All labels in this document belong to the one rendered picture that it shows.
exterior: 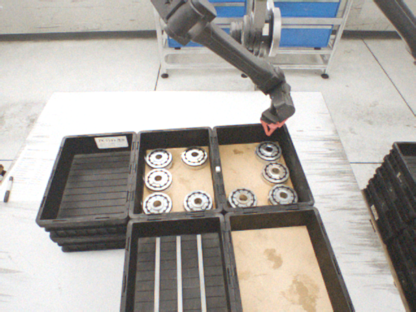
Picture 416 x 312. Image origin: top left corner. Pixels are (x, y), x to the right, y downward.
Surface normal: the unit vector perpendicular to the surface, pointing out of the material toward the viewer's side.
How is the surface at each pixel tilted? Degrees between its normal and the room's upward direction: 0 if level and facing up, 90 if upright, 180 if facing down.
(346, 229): 0
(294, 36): 90
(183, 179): 0
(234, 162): 0
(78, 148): 90
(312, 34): 90
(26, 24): 90
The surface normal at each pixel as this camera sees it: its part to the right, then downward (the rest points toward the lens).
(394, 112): -0.02, -0.66
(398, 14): -0.08, 0.72
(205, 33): 0.22, 0.88
